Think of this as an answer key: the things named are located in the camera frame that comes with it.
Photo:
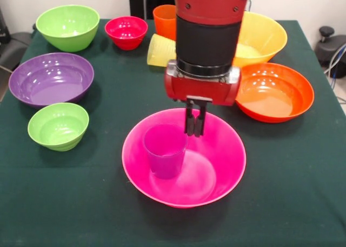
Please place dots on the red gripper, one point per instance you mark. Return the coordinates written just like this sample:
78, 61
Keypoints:
200, 89

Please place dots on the pink bowl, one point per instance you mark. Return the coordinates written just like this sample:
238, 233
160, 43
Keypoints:
221, 155

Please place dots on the purple cup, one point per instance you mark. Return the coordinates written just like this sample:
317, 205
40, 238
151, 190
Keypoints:
165, 160

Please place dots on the yellow cup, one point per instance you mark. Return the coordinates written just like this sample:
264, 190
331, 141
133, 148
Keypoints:
160, 51

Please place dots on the yellow bowl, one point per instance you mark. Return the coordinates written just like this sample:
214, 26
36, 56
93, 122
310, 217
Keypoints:
265, 33

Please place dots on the orange bowl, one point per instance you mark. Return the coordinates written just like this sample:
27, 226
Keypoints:
270, 95

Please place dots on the orange cup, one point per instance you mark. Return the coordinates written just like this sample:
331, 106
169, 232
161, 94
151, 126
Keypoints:
165, 22

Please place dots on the red bowl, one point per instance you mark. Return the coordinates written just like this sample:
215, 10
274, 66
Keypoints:
127, 33

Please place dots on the dark green tablecloth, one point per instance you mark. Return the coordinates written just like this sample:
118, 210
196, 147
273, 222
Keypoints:
81, 190

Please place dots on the small green bowl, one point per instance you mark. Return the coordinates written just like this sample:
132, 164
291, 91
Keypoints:
58, 128

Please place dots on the purple bowl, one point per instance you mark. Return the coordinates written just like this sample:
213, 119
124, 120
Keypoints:
51, 82

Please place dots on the large green bowl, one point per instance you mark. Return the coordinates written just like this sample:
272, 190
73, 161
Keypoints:
67, 39

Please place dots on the black round equipment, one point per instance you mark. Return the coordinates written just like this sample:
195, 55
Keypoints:
328, 47

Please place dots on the dark grey chair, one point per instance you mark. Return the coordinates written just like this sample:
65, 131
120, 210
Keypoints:
16, 47

